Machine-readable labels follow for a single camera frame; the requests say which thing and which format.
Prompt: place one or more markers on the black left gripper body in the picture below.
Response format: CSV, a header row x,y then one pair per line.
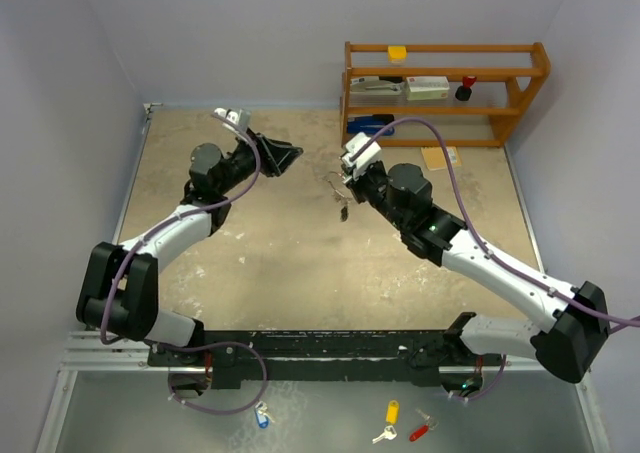
x,y
242,162

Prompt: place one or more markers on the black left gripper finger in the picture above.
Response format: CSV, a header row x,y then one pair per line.
x,y
278,161
278,149

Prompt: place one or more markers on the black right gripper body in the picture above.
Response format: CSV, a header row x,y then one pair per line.
x,y
370,186

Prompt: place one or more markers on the metal keyring with keys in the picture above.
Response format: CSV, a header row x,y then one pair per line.
x,y
341,194

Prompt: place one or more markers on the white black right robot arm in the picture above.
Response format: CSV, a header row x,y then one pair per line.
x,y
564,326

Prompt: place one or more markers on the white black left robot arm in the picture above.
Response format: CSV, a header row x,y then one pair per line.
x,y
120,291

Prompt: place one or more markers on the blue stapler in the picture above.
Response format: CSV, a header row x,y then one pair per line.
x,y
368,124

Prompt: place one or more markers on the beige stapler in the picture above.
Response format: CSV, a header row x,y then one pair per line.
x,y
376,85

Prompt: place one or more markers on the white staples box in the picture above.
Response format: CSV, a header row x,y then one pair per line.
x,y
419,88

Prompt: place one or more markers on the red black stamp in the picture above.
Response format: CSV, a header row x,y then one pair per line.
x,y
464,90

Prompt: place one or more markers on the yellow tape measure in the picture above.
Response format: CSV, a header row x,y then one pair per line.
x,y
396,54

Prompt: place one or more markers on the wooden three-tier shelf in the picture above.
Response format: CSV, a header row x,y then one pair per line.
x,y
493,83

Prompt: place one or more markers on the red tag key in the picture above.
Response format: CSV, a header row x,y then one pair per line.
x,y
428,424

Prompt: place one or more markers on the yellow tag key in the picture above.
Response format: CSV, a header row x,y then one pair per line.
x,y
391,417

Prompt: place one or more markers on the blue tag key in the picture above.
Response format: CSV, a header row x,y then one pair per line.
x,y
262,414

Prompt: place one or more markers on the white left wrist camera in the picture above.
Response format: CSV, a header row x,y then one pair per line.
x,y
233,119

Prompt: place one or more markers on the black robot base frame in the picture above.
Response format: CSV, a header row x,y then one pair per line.
x,y
418,357

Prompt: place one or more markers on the aluminium rail frame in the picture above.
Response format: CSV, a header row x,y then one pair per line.
x,y
83,352

